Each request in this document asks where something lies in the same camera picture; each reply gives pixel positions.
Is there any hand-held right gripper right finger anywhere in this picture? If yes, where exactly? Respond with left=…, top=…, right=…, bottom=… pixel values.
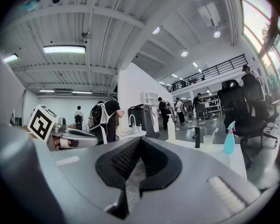
left=138, top=138, right=183, bottom=198

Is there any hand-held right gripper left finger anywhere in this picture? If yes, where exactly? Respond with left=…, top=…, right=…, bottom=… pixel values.
left=95, top=138, right=142, bottom=219

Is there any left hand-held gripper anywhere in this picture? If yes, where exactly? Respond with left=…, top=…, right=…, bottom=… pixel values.
left=27, top=104, right=98, bottom=151

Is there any translucent plastic cup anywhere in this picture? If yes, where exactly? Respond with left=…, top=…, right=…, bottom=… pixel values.
left=203, top=134, right=214, bottom=152

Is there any person's left hand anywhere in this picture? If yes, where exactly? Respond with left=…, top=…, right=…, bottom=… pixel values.
left=53, top=136, right=73, bottom=150

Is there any white neighbouring sink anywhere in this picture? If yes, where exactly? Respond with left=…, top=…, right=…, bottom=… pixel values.
left=116, top=129, right=147, bottom=140

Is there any white pump bottle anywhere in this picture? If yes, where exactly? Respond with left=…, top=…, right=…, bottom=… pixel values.
left=167, top=113, right=176, bottom=143

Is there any white curved faucet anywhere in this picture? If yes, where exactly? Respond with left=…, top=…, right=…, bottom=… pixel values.
left=128, top=113, right=137, bottom=132

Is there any black faucet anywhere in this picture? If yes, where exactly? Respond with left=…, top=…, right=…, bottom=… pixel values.
left=194, top=126, right=202, bottom=148

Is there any black appliance with white panel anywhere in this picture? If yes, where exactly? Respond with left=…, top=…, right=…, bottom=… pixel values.
left=127, top=104, right=161, bottom=140

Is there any grey cantilever chair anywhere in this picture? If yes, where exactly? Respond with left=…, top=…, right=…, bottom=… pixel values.
left=197, top=103, right=214, bottom=126

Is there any white cubby shelf unit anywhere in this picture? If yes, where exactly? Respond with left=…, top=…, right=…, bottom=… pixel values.
left=140, top=91, right=160, bottom=105

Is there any teal spray bottle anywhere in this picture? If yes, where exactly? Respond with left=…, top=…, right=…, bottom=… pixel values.
left=223, top=120, right=237, bottom=155

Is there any white shoe shelf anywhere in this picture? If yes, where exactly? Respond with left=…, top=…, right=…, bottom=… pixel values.
left=199, top=93, right=223, bottom=116

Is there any black mesh office chair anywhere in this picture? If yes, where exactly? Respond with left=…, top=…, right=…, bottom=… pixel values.
left=217, top=79, right=279, bottom=170
left=241, top=73, right=280, bottom=147

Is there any black balcony railing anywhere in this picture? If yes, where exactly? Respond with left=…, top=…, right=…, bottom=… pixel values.
left=165, top=53, right=249, bottom=93

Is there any teal hanging garment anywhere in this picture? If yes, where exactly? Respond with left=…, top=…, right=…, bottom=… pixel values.
left=267, top=74, right=280, bottom=97

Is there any white ceiling air unit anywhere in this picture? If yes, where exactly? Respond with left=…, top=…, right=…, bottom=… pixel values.
left=197, top=2, right=222, bottom=28

